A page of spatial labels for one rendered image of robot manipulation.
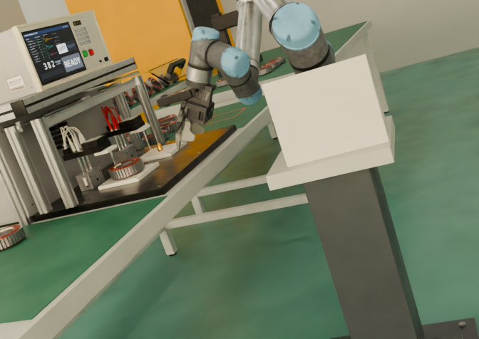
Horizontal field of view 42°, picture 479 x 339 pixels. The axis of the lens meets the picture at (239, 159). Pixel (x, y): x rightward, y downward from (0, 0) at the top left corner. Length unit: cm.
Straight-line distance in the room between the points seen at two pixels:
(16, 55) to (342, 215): 108
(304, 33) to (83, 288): 81
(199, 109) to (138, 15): 404
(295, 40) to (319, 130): 24
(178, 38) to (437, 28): 285
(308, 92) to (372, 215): 37
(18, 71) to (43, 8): 658
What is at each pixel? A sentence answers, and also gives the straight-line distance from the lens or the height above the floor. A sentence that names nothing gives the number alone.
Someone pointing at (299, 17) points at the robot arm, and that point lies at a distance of 163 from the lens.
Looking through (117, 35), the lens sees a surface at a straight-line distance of 593.
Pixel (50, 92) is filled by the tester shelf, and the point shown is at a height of 111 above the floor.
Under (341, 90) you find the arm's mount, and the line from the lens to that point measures 154.
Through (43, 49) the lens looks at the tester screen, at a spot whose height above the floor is 123.
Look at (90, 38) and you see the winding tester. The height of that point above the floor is 123.
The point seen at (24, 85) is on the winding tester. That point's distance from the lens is 202.
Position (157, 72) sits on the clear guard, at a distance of 209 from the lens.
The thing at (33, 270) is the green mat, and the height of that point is 75.
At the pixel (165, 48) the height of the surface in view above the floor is 103.
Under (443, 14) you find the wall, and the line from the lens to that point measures 701.
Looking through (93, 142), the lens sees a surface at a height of 92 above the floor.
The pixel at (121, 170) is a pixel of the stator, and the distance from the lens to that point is 196.
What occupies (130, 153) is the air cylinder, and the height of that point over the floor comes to 80.
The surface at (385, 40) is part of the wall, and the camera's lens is 708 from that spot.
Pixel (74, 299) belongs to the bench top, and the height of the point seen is 73.
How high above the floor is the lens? 117
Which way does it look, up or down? 13 degrees down
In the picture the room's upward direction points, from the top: 18 degrees counter-clockwise
